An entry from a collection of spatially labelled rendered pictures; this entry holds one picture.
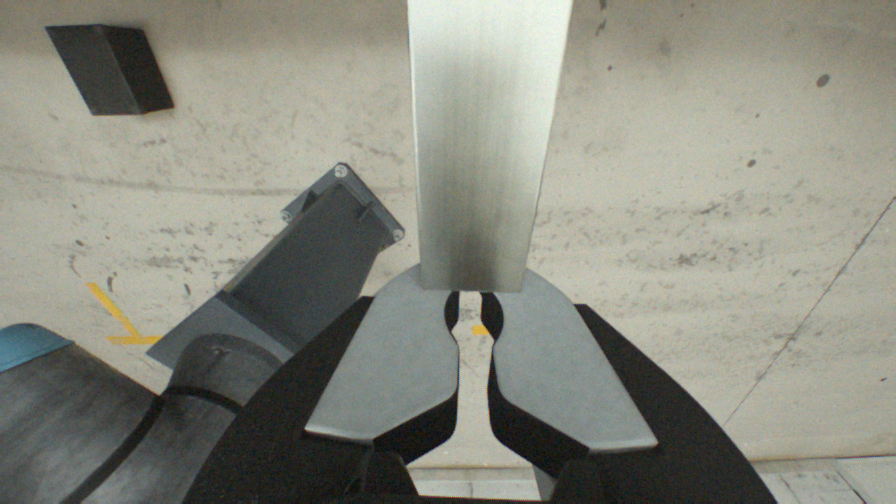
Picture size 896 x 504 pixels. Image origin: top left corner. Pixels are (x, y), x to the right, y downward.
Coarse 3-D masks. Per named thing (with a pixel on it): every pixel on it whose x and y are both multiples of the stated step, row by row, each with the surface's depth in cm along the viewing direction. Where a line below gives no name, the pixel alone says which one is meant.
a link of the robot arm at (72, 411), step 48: (0, 336) 28; (48, 336) 32; (0, 384) 27; (48, 384) 29; (96, 384) 33; (0, 432) 26; (48, 432) 28; (96, 432) 31; (0, 480) 25; (48, 480) 28
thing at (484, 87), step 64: (448, 0) 5; (512, 0) 5; (448, 64) 6; (512, 64) 6; (448, 128) 6; (512, 128) 6; (448, 192) 7; (512, 192) 7; (448, 256) 8; (512, 256) 8
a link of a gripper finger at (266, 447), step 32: (352, 320) 8; (320, 352) 7; (288, 384) 6; (320, 384) 6; (256, 416) 5; (288, 416) 5; (224, 448) 5; (256, 448) 5; (288, 448) 5; (320, 448) 5; (352, 448) 5; (224, 480) 4; (256, 480) 5; (288, 480) 4; (320, 480) 5; (352, 480) 5
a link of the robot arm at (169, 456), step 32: (160, 416) 37; (192, 416) 40; (224, 416) 43; (128, 448) 33; (160, 448) 35; (192, 448) 38; (96, 480) 30; (128, 480) 32; (160, 480) 34; (192, 480) 37
